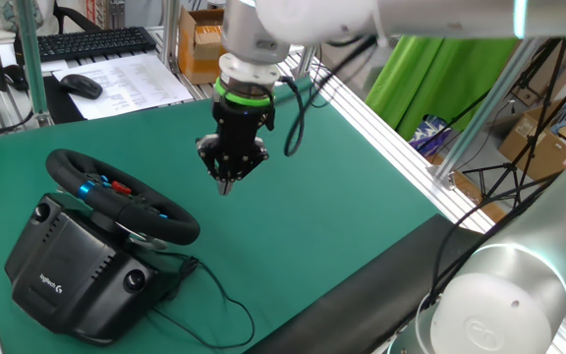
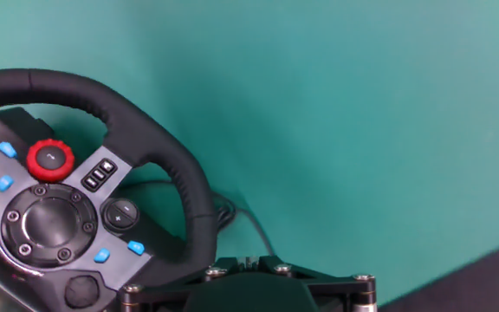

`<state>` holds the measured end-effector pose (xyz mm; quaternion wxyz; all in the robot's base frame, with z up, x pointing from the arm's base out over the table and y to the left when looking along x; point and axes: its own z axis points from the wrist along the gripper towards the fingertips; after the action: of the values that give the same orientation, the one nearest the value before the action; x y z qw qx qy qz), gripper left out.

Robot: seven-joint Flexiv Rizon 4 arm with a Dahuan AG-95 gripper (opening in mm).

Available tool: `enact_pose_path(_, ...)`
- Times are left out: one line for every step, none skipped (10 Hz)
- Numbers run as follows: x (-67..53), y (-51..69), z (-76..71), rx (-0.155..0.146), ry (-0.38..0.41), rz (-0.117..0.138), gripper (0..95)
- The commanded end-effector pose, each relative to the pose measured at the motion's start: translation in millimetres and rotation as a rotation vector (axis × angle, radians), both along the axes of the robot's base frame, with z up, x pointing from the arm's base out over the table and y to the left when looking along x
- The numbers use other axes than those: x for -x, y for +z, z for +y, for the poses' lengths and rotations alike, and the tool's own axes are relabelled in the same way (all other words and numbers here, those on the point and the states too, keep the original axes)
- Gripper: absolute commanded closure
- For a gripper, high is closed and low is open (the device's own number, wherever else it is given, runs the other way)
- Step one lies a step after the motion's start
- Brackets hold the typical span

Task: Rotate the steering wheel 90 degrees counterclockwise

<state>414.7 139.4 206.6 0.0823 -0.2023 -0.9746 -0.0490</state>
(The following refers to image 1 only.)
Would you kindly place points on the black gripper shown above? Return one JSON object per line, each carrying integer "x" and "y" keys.
{"x": 241, "y": 123}

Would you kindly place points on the black racing steering wheel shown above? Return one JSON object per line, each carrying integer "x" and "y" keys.
{"x": 175, "y": 228}

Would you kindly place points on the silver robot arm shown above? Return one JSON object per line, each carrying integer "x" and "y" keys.
{"x": 509, "y": 295}

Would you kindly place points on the black wheel base housing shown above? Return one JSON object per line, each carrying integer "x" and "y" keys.
{"x": 67, "y": 275}

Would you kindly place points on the green table mat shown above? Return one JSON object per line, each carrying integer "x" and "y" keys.
{"x": 312, "y": 206}

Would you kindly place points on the small open cardboard box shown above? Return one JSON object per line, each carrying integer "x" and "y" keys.
{"x": 199, "y": 49}

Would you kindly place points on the printed paper sheet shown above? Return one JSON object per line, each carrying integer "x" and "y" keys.
{"x": 135, "y": 83}

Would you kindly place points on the black computer mouse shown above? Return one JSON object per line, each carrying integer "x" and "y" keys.
{"x": 81, "y": 87}

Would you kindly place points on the black desk pad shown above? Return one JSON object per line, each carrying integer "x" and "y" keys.
{"x": 59, "y": 108}

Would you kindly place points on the black keyboard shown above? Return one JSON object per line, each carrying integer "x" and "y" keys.
{"x": 91, "y": 43}

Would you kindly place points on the blue patterned bag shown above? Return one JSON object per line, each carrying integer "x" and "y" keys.
{"x": 428, "y": 135}

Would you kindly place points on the green cloth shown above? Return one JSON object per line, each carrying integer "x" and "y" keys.
{"x": 435, "y": 83}

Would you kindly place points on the black tripod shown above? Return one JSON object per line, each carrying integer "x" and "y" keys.
{"x": 511, "y": 168}

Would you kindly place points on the large cardboard box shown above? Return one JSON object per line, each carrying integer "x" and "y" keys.
{"x": 538, "y": 147}

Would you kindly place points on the aluminium frame post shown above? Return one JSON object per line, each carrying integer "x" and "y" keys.
{"x": 32, "y": 64}
{"x": 486, "y": 110}
{"x": 170, "y": 29}

